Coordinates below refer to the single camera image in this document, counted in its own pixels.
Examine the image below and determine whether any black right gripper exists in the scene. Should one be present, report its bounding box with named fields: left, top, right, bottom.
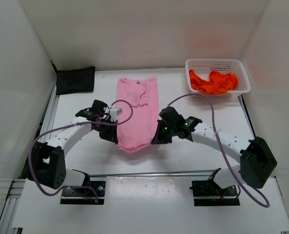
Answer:
left=151, top=120, right=176, bottom=145

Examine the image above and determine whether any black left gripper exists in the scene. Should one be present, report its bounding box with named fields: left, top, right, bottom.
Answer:
left=94, top=118, right=118, bottom=143

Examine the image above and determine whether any pink t shirt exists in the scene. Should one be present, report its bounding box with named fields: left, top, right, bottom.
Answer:
left=115, top=77, right=159, bottom=153

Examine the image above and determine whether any black t shirt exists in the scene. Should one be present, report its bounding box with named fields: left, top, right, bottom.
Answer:
left=56, top=66, right=95, bottom=95

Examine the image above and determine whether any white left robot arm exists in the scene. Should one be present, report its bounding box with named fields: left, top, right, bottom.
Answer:
left=28, top=100, right=123, bottom=195

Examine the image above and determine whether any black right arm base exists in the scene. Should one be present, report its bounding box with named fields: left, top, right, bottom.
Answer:
left=189, top=168, right=241, bottom=207

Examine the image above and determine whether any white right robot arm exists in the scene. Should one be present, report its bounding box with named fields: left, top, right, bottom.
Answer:
left=151, top=107, right=277, bottom=195

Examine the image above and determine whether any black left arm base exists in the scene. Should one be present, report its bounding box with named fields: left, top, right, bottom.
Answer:
left=60, top=177, right=106, bottom=205

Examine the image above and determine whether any white plastic laundry basket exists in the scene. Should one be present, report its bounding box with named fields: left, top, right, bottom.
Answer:
left=185, top=58, right=251, bottom=98

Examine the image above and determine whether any orange t shirt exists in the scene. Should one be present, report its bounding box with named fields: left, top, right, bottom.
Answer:
left=189, top=70, right=239, bottom=95

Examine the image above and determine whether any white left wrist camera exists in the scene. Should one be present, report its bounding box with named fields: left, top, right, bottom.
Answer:
left=108, top=107, right=123, bottom=122

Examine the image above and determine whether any aluminium table edge rail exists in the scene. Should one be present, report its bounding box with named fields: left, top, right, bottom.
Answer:
left=29, top=167, right=267, bottom=178

